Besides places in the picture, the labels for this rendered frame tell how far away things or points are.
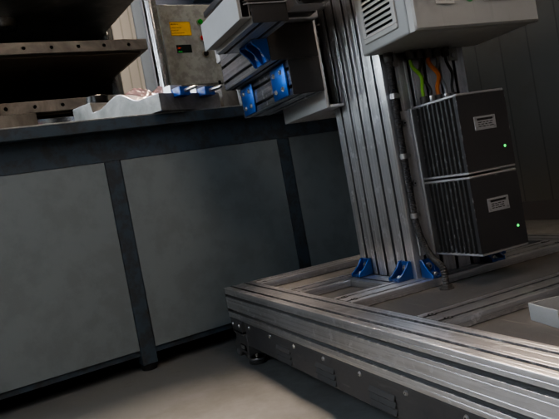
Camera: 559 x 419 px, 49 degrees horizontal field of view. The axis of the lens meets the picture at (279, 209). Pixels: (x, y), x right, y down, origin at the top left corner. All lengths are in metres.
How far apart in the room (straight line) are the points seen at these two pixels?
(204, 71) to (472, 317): 2.32
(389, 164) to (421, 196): 0.11
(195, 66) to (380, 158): 1.79
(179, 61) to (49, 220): 1.43
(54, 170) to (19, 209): 0.15
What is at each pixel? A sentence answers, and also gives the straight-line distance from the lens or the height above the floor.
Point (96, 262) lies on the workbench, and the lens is 1.96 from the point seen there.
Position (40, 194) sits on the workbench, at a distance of 1.93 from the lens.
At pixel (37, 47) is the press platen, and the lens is 2.89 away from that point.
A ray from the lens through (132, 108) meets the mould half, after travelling 2.09.
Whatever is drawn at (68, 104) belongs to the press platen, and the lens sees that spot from 2.86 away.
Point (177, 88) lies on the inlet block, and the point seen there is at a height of 0.86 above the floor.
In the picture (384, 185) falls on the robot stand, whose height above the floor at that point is 0.46.
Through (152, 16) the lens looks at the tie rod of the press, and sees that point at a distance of 3.01.
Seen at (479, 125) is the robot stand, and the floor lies 0.56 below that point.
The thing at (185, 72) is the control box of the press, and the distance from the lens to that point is 3.13.
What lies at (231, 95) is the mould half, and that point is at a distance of 2.21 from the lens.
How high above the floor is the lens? 0.51
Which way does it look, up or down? 2 degrees down
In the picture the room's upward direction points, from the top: 10 degrees counter-clockwise
